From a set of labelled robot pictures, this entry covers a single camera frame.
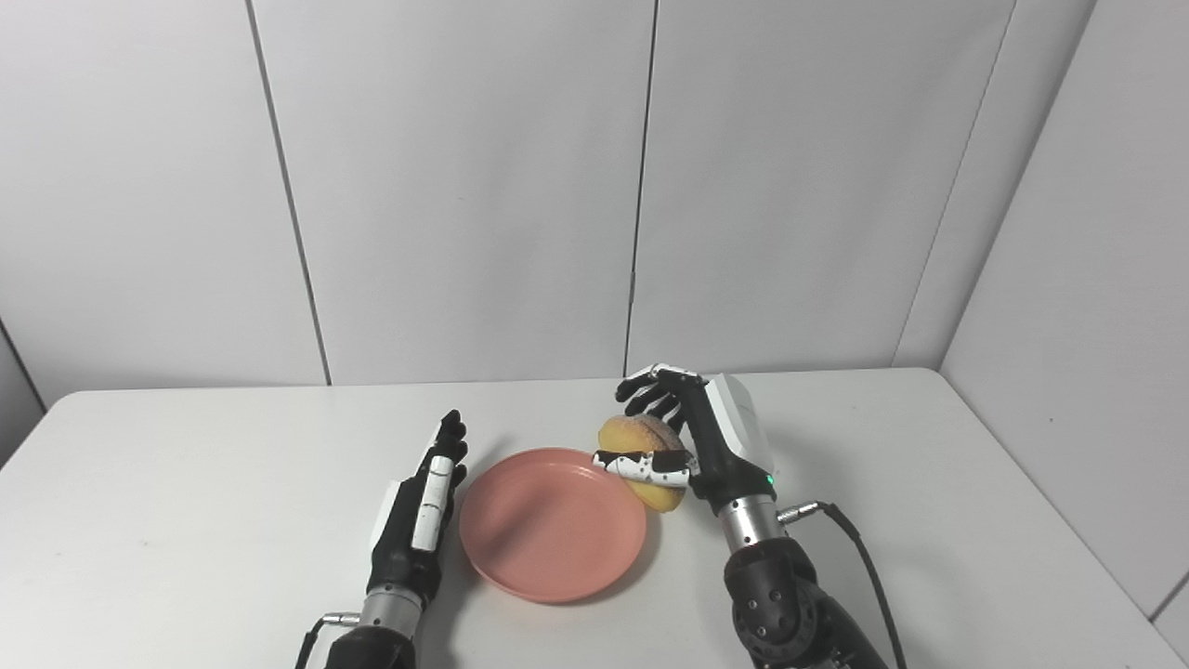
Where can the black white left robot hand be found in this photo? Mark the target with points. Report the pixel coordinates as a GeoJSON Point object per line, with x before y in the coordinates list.
{"type": "Point", "coordinates": [399, 553]}

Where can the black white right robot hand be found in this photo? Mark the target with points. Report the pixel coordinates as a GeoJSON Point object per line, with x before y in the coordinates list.
{"type": "Point", "coordinates": [734, 437]}

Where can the pink round plate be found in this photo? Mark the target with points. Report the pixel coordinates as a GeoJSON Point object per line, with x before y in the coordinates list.
{"type": "Point", "coordinates": [553, 525]}

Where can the golden bread roll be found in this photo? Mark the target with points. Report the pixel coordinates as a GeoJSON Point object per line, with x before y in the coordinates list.
{"type": "Point", "coordinates": [636, 435]}

